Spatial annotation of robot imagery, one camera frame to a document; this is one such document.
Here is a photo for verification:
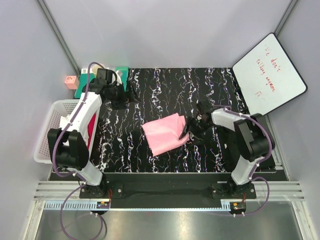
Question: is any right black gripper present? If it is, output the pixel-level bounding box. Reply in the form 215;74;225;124
179;116;213;147

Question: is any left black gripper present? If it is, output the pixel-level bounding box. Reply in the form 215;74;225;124
108;79;141;110

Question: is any pink t shirt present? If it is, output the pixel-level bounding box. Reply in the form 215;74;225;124
142;113;190;157

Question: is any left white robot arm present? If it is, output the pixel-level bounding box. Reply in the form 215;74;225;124
47;66;140;198

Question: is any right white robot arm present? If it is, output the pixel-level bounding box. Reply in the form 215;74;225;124
179;101;275;199

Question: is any green cutting mat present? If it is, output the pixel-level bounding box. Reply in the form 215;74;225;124
73;66;129;99

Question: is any yellow mug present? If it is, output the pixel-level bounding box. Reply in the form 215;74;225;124
90;64;106;76

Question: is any magenta t shirt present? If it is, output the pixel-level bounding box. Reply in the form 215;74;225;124
87;113;97;149

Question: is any black marble pattern mat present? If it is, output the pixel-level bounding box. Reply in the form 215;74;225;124
90;67;248;173

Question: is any pink cube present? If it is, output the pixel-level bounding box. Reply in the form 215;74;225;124
64;75;78;90

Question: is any white t shirt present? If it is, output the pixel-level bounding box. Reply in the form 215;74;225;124
59;115;89;146

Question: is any white plastic laundry basket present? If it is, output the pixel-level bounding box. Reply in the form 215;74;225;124
33;98;101;165

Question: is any white whiteboard with red writing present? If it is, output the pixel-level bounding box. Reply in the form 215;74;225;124
232;33;308;115

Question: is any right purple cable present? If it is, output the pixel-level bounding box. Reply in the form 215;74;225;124
209;106;273;217

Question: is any purple cable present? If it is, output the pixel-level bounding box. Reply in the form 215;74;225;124
51;61;108;239
209;106;273;217

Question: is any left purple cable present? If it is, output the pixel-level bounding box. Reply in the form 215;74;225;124
51;61;108;239

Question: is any aluminium rail frame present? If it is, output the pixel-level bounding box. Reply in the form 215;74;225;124
23;176;319;240

